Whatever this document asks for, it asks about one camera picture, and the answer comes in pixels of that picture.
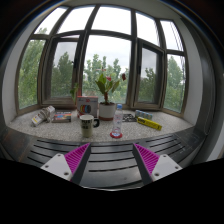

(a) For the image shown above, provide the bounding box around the green plant with red flowers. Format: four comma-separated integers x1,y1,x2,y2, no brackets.
95,73,126,105

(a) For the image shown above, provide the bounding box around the dark patterned flat booklet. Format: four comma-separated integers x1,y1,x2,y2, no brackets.
122,114,137,122

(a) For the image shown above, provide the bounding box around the yellow long box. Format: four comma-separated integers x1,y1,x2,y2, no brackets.
137,117,162,131

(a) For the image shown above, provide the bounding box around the light blue small box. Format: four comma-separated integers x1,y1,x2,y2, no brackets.
135,110,153,120

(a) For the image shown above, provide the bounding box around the dark framed window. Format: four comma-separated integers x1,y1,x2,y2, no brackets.
16,3,187,115

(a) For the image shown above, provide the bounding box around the dark slotted radiator cover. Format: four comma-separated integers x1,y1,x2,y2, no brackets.
0,127,206,190

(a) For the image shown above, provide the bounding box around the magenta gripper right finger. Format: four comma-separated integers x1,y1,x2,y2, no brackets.
133,144,182,185

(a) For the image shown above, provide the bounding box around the cream mug with dark handle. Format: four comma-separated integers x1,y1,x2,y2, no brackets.
80,115,100,138

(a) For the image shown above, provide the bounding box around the red round coaster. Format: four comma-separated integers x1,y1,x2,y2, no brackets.
110,132,123,139

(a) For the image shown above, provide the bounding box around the white flower pot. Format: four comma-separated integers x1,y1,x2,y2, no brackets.
99,103,115,121

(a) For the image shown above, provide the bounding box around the white box with coloured print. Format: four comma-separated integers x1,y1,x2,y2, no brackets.
77,96,98,117

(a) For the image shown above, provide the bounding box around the clear plastic water bottle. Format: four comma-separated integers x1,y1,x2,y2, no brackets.
112,104,123,133

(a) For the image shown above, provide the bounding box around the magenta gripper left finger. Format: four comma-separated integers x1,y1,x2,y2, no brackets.
42,143,91,185

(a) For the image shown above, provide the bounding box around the colourful flat box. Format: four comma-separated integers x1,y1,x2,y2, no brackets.
52,112,71,123

